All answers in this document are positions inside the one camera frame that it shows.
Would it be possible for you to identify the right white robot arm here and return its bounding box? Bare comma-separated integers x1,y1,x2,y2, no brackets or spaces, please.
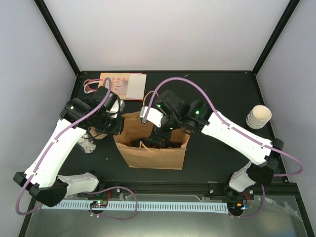
140,90,283,199

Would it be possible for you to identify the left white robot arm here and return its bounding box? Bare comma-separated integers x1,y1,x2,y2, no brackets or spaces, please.
13,86,125,207

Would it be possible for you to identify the brown pulp cup carrier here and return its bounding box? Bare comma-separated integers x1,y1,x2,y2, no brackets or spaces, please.
90,131,108,140

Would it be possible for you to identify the purple cable loop at rail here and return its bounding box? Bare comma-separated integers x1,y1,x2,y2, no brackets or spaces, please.
89,183,140,219

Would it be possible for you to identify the brown paper bag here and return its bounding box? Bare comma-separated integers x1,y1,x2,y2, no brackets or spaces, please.
114,112,190,170

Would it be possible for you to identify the stack of white paper cups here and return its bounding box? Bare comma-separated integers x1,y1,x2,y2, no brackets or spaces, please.
246,105,272,129

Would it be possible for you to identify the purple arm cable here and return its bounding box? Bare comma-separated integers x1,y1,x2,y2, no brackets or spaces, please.
147,78,304,176
15,77,113,216

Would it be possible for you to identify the perforated white metal rail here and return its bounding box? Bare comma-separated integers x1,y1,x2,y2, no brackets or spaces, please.
64,199,229,214

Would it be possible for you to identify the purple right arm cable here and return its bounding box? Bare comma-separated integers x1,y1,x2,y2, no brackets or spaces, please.
147,78,304,176

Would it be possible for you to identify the white plastic cutlery bundle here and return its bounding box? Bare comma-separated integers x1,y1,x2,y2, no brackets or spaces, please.
77,138,96,154

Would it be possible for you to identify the black takeout coffee cup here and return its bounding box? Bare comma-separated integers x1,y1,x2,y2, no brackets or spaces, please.
143,127,173,149

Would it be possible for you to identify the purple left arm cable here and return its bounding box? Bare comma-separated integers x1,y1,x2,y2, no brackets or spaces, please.
15,77,113,216

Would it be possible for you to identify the printed orange paper bag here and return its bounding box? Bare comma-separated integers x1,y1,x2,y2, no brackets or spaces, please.
83,73,148,101

